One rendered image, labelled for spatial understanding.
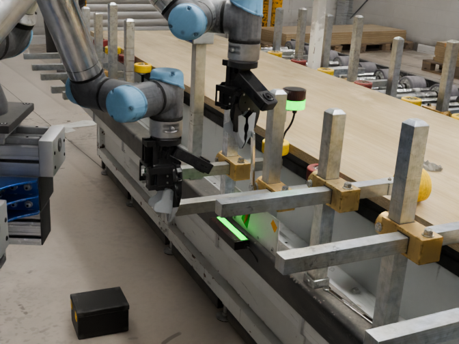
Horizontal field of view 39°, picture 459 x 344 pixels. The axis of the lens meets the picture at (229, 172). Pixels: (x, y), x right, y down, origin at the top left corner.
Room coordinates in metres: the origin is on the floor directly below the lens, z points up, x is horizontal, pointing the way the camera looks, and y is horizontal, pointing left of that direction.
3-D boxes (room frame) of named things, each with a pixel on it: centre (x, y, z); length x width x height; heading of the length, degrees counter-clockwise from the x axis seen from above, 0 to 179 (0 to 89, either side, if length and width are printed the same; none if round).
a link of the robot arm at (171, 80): (1.41, 0.15, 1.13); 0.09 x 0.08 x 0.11; 146
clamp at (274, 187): (1.57, -0.12, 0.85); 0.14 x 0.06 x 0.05; 26
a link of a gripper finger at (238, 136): (1.52, 0.00, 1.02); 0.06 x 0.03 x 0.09; 46
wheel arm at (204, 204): (1.52, -0.07, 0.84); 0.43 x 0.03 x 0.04; 116
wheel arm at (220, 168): (1.75, 0.05, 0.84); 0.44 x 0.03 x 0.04; 116
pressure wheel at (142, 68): (2.95, 0.42, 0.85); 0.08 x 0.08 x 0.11
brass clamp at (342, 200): (1.34, -0.23, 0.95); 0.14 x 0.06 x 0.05; 26
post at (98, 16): (3.16, 0.67, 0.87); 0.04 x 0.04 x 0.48; 26
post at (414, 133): (1.14, -0.33, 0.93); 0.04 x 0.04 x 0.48; 26
